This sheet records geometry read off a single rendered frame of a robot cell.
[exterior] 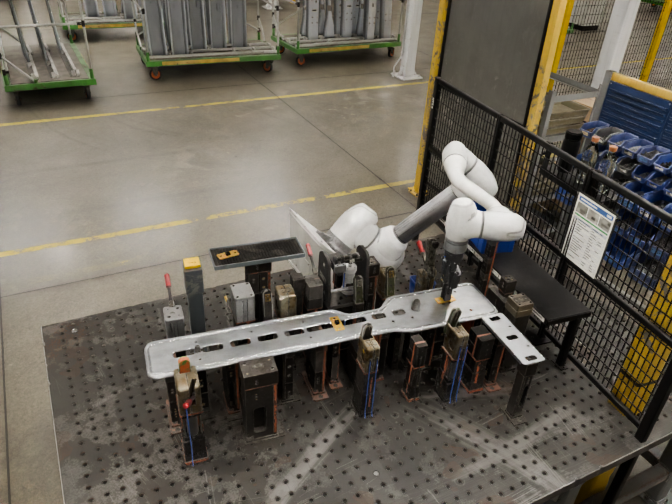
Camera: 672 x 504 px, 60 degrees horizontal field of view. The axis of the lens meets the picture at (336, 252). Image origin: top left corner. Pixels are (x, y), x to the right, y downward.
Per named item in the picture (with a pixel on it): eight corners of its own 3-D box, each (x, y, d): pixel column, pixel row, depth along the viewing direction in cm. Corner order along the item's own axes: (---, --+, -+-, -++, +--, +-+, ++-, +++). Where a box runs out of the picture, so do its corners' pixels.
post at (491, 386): (488, 393, 240) (503, 339, 225) (474, 374, 249) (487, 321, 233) (501, 389, 242) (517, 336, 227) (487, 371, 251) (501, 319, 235)
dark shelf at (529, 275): (546, 326, 231) (547, 320, 229) (437, 218, 302) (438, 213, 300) (590, 317, 238) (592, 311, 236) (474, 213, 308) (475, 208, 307)
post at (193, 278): (192, 358, 248) (183, 272, 225) (189, 346, 254) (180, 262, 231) (210, 354, 251) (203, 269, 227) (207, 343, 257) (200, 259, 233)
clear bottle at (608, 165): (598, 196, 234) (613, 150, 224) (587, 189, 239) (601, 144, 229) (610, 195, 236) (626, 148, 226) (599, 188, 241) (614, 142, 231)
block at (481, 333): (466, 396, 238) (479, 344, 223) (453, 377, 247) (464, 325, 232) (486, 391, 241) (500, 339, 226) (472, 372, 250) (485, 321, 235)
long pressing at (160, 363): (148, 387, 194) (148, 383, 194) (143, 343, 212) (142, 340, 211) (501, 314, 238) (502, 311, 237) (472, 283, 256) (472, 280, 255)
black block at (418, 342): (407, 407, 232) (416, 352, 216) (395, 388, 240) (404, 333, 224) (425, 403, 234) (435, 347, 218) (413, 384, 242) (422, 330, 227)
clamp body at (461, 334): (441, 407, 232) (455, 341, 214) (427, 386, 242) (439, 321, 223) (461, 402, 235) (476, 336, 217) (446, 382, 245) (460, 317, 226)
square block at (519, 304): (500, 373, 250) (518, 306, 231) (489, 361, 257) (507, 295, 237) (515, 369, 253) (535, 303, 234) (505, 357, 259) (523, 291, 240)
